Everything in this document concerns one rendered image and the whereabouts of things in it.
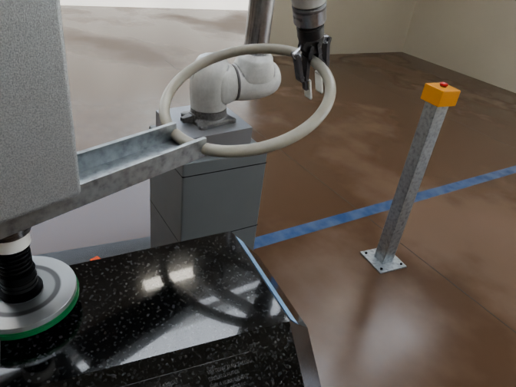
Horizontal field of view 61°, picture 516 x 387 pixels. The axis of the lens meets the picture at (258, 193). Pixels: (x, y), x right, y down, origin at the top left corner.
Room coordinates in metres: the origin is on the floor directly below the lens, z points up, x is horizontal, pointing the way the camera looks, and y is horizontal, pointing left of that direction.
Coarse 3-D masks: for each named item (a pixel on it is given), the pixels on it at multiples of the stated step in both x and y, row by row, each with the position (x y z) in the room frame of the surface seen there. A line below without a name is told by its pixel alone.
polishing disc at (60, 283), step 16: (32, 256) 0.73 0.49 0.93; (48, 272) 0.69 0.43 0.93; (64, 272) 0.70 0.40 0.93; (48, 288) 0.64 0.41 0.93; (64, 288) 0.65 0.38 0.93; (0, 304) 0.59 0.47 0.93; (16, 304) 0.59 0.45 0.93; (32, 304) 0.60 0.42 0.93; (48, 304) 0.60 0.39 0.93; (64, 304) 0.61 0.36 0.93; (0, 320) 0.55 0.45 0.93; (16, 320) 0.55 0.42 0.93; (32, 320) 0.56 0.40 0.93; (48, 320) 0.57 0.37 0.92
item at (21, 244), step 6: (18, 240) 0.61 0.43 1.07; (24, 240) 0.62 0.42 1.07; (30, 240) 0.64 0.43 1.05; (0, 246) 0.60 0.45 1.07; (6, 246) 0.60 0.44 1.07; (12, 246) 0.60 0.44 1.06; (18, 246) 0.61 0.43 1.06; (24, 246) 0.62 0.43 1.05; (0, 252) 0.60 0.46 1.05; (6, 252) 0.60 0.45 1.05; (12, 252) 0.60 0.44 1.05
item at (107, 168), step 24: (120, 144) 0.89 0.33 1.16; (144, 144) 0.95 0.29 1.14; (168, 144) 0.99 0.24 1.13; (192, 144) 0.92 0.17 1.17; (96, 168) 0.83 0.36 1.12; (120, 168) 0.77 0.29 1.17; (144, 168) 0.81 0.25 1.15; (168, 168) 0.87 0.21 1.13; (96, 192) 0.72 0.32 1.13; (24, 216) 0.60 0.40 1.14; (48, 216) 0.64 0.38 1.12
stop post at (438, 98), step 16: (432, 96) 2.06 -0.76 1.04; (448, 96) 2.04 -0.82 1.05; (432, 112) 2.06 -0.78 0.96; (416, 128) 2.11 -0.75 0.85; (432, 128) 2.05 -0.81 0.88; (416, 144) 2.08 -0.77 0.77; (432, 144) 2.07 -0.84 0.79; (416, 160) 2.05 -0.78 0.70; (416, 176) 2.06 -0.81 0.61; (400, 192) 2.08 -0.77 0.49; (416, 192) 2.08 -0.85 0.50; (400, 208) 2.05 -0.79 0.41; (400, 224) 2.06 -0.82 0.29; (384, 240) 2.08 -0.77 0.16; (368, 256) 2.10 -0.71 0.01; (384, 256) 2.05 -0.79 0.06; (384, 272) 1.98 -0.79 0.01
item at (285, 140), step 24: (240, 48) 1.37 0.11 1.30; (264, 48) 1.36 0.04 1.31; (288, 48) 1.34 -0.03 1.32; (192, 72) 1.29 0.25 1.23; (168, 96) 1.17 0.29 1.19; (168, 120) 1.06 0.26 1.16; (312, 120) 1.01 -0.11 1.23; (216, 144) 0.95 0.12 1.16; (264, 144) 0.94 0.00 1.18; (288, 144) 0.96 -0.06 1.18
